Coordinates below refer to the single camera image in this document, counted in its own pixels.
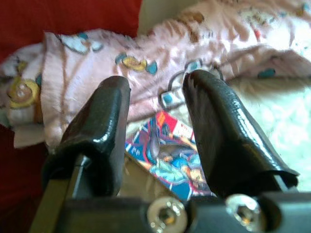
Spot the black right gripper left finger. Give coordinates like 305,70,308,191
41,75,132,199

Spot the colourful comic book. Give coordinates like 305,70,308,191
124,110,217,202

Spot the pink cartoon print blanket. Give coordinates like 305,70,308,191
0,0,311,150

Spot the bed with beige floral sheet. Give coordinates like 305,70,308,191
119,75,311,202

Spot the large red cushion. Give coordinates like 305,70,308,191
0,0,143,233

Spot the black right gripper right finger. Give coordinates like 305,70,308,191
182,69,300,198

